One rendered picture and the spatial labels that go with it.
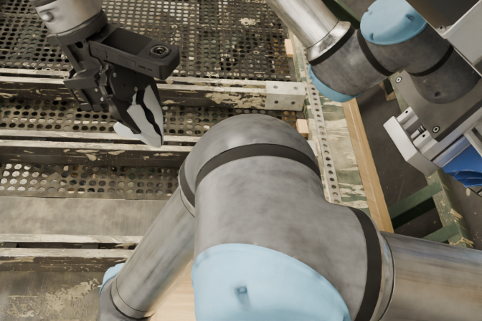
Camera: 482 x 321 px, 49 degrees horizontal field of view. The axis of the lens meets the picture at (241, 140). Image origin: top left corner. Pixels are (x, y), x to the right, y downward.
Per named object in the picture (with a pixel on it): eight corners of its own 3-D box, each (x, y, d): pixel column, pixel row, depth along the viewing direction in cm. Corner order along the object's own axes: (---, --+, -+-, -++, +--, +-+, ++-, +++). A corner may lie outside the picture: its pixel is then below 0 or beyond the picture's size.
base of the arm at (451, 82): (462, 29, 115) (437, 3, 110) (501, 64, 103) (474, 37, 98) (409, 78, 121) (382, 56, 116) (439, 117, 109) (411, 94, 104)
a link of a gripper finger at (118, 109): (143, 120, 77) (113, 70, 73) (152, 119, 76) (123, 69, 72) (126, 141, 74) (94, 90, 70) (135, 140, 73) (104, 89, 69)
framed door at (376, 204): (397, 264, 196) (402, 262, 195) (294, 211, 168) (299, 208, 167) (351, 99, 257) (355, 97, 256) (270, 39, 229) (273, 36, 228)
